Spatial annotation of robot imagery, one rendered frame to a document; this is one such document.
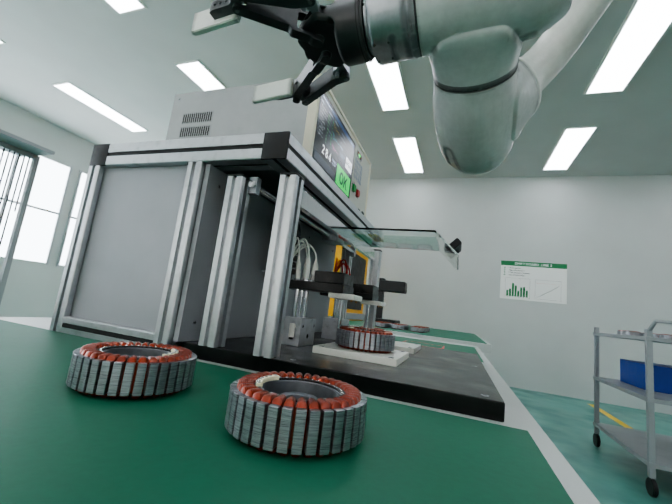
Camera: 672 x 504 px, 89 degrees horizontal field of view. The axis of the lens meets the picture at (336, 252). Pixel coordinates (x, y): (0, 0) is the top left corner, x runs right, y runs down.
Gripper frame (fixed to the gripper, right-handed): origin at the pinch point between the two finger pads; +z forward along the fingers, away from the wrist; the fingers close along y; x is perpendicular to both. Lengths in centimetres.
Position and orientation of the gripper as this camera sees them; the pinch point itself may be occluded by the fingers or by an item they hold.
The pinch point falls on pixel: (234, 62)
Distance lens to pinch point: 58.5
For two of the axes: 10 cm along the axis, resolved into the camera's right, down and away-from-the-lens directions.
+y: 3.5, 2.4, 9.1
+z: -9.4, 0.3, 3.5
